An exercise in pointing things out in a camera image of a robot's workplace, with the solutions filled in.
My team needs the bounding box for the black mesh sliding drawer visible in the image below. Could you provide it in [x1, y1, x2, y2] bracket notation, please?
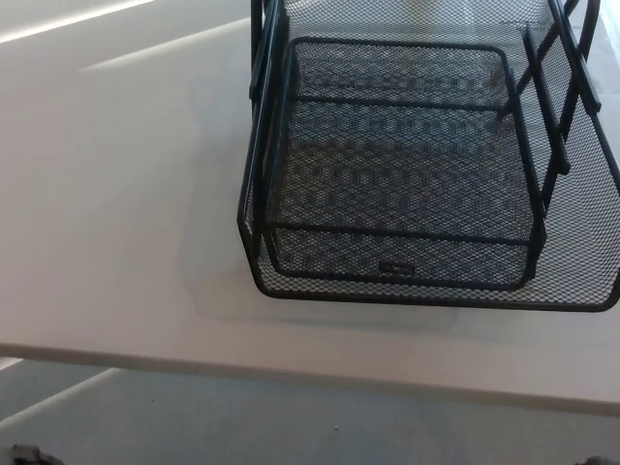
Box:
[235, 0, 620, 314]

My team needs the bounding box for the black mesh lower tray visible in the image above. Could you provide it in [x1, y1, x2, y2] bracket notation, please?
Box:
[269, 37, 532, 293]

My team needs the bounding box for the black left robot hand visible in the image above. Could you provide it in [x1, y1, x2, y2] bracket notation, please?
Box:
[11, 443, 57, 465]

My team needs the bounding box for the black wire organizer frame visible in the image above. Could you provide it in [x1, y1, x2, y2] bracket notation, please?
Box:
[247, 0, 605, 204]

